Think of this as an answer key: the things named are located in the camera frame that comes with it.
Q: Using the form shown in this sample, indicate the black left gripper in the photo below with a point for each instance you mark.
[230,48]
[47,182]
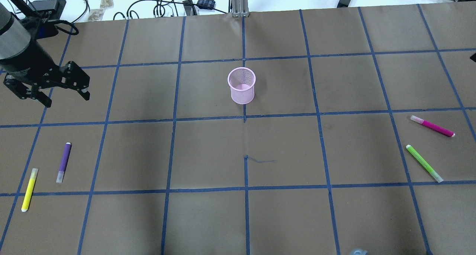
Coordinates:
[30,66]

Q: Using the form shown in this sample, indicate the purple highlighter pen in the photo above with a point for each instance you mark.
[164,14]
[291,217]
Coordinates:
[64,162]

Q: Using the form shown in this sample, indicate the pink highlighter pen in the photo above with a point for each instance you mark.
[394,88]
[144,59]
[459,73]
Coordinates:
[432,126]

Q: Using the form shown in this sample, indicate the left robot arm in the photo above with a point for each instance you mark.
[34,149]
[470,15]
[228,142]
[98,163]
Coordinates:
[29,68]

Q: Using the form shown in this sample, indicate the pink mesh cup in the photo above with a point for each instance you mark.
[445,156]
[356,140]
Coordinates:
[241,82]

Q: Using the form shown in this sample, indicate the yellow highlighter pen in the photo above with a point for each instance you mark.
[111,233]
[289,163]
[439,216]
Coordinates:
[29,190]

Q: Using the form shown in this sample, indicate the blue plaid pouch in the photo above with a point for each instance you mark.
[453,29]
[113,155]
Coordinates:
[206,4]

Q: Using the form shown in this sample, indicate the green highlighter pen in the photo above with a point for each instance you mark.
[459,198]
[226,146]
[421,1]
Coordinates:
[424,164]

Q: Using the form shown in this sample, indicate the aluminium frame post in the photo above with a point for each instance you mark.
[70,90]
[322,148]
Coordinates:
[239,8]

